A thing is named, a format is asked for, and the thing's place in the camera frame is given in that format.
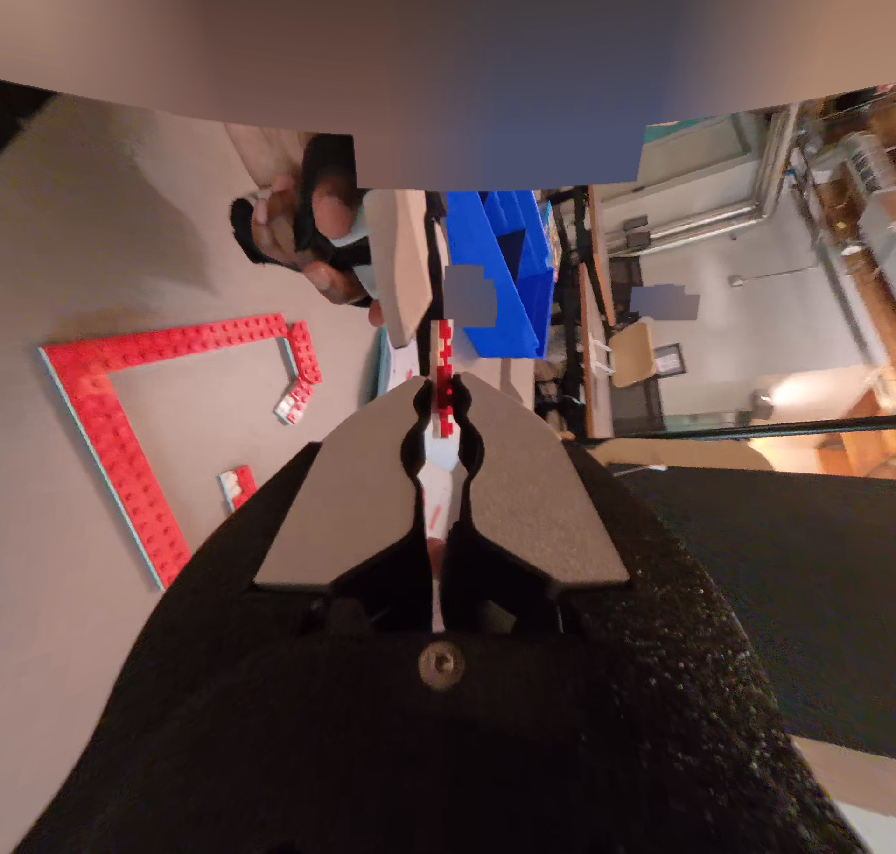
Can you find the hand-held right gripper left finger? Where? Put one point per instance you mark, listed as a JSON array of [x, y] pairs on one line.
[[336, 511]]

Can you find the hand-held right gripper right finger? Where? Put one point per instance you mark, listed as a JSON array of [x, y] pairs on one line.
[[539, 504]]

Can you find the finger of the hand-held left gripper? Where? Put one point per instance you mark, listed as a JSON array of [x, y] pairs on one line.
[[399, 266]]

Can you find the red and white brick strip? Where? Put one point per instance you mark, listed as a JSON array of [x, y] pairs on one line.
[[443, 371]]

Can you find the grey desk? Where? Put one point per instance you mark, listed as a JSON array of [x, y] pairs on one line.
[[140, 237]]

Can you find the person's left hand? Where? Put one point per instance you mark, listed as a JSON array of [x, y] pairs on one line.
[[276, 227]]

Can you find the small red white brick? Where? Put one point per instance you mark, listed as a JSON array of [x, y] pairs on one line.
[[239, 486], [294, 402]]

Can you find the blue plastic bin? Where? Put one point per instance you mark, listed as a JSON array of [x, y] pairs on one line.
[[521, 294]]

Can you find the short red brick strip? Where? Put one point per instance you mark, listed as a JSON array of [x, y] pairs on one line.
[[304, 350]]

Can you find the beige chair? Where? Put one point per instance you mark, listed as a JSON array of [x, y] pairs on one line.
[[632, 353]]

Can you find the small framed picture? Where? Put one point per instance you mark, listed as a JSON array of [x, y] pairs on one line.
[[669, 359]]

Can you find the black panel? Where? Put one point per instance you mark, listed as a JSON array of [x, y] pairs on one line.
[[770, 588]]

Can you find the metal pipe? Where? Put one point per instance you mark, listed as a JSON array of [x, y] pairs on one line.
[[700, 220]]

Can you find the red brick frame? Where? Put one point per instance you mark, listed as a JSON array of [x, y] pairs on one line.
[[105, 413]]

